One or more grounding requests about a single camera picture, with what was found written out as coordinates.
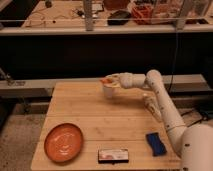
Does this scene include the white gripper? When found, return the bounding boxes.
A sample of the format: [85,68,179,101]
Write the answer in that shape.
[105,72,133,88]

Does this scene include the orange pepper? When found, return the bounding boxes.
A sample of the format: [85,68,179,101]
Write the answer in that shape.
[100,77,112,84]

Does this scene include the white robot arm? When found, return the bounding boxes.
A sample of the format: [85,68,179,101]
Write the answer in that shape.
[104,69,213,171]

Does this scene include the white ceramic cup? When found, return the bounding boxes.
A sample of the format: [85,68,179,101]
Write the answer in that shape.
[103,85,115,99]

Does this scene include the white bottle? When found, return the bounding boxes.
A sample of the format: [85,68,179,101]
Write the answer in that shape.
[143,94,162,122]

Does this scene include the black bowl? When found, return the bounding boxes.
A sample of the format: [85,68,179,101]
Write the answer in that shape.
[107,10,131,26]

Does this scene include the orange basket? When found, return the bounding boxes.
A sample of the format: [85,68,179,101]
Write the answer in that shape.
[131,5,152,25]

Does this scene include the blue cloth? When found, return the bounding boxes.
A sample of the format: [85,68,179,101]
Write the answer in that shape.
[146,132,167,157]

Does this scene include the black and white box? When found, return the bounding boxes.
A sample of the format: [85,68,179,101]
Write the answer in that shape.
[98,149,129,163]

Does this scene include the orange plate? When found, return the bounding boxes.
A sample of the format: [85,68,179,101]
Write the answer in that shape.
[44,123,84,163]

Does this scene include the metal clamp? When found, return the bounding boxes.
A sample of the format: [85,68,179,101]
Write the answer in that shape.
[0,67,25,86]

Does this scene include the grey metal post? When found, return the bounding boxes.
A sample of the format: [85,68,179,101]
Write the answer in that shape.
[83,0,93,31]

